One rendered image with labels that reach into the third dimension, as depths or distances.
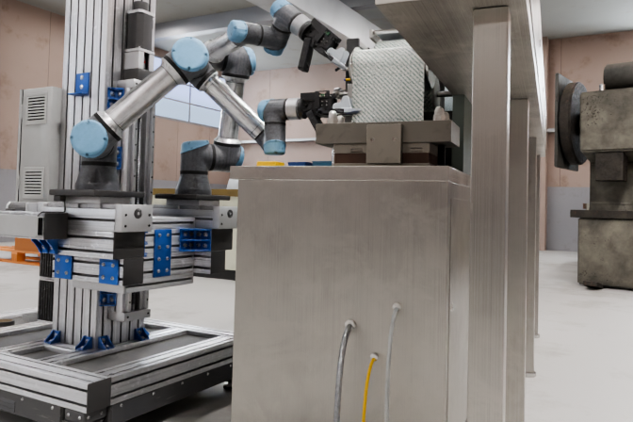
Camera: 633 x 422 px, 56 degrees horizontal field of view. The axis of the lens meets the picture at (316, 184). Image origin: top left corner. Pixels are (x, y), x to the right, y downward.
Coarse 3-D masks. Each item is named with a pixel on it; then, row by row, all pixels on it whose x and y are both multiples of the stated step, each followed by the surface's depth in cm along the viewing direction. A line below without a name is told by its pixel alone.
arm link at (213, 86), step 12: (216, 72) 211; (192, 84) 210; (204, 84) 208; (216, 84) 209; (216, 96) 210; (228, 96) 210; (228, 108) 211; (240, 108) 210; (240, 120) 211; (252, 120) 211; (252, 132) 212
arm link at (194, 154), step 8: (184, 144) 245; (192, 144) 244; (200, 144) 244; (208, 144) 249; (184, 152) 244; (192, 152) 243; (200, 152) 244; (208, 152) 247; (184, 160) 244; (192, 160) 243; (200, 160) 244; (208, 160) 246; (184, 168) 244; (192, 168) 243; (200, 168) 244; (208, 168) 249
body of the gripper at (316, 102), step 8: (304, 96) 198; (312, 96) 197; (320, 96) 195; (328, 96) 193; (304, 104) 198; (312, 104) 197; (320, 104) 195; (328, 104) 194; (304, 112) 199; (320, 112) 195
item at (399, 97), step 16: (352, 80) 193; (368, 80) 191; (384, 80) 189; (400, 80) 187; (416, 80) 185; (352, 96) 193; (368, 96) 191; (384, 96) 189; (400, 96) 187; (416, 96) 185; (368, 112) 191; (384, 112) 189; (400, 112) 187; (416, 112) 185
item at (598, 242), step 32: (608, 64) 676; (576, 96) 667; (608, 96) 625; (576, 128) 666; (608, 128) 624; (576, 160) 671; (608, 160) 627; (608, 192) 662; (608, 224) 616; (608, 256) 615
